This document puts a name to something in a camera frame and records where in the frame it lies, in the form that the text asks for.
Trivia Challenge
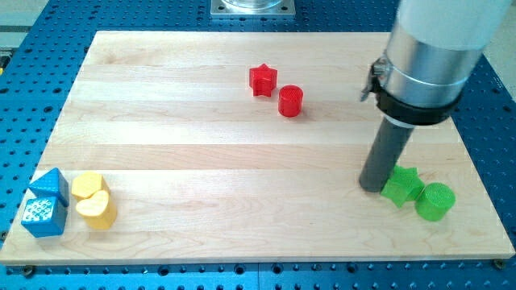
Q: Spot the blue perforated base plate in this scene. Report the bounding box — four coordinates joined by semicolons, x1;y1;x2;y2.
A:
1;0;515;289

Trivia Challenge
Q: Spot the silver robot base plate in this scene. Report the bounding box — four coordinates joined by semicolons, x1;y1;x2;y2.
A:
210;0;296;19

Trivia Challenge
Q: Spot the blue triangle block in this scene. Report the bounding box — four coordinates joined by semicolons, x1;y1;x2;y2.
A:
29;168;69;207

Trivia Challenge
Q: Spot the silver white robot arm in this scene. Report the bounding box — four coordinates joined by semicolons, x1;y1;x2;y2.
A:
361;0;511;126

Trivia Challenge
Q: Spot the red star block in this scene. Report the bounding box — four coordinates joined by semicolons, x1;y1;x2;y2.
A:
249;64;277;97

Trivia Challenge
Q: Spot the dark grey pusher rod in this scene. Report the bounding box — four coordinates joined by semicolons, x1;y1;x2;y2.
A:
359;116;415;193

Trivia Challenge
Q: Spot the red cylinder block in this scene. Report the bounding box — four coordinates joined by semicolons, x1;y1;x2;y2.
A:
278;85;304;118

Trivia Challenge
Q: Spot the yellow heart block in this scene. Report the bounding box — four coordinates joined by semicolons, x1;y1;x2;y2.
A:
76;190;118;230

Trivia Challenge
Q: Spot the wooden board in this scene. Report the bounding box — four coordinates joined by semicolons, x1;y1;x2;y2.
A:
1;31;514;265

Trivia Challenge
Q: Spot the blue cube block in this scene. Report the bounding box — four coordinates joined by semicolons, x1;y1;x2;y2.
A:
21;197;68;238

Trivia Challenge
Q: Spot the yellow hexagon block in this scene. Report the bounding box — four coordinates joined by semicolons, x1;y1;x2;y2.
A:
72;172;110;201

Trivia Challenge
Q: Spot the green cylinder block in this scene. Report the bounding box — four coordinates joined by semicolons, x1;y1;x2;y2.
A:
415;182;456;222

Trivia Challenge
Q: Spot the green star block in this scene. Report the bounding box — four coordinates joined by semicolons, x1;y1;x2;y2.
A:
381;165;425;208

